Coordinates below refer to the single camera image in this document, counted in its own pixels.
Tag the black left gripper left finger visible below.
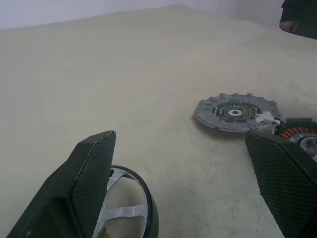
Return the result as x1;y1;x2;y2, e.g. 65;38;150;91
6;130;117;238

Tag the motor housing with copper windings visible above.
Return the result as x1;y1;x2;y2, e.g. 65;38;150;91
271;118;317;162

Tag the black rotor with silver spokes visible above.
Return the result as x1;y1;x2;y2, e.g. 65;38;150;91
93;165;159;238

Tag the bystander bare hand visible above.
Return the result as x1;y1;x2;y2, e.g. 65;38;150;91
279;21;298;33

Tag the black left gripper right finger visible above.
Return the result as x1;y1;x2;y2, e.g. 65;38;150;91
244;130;317;238

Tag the person in dark clothing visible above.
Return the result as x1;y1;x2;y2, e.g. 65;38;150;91
279;0;317;40

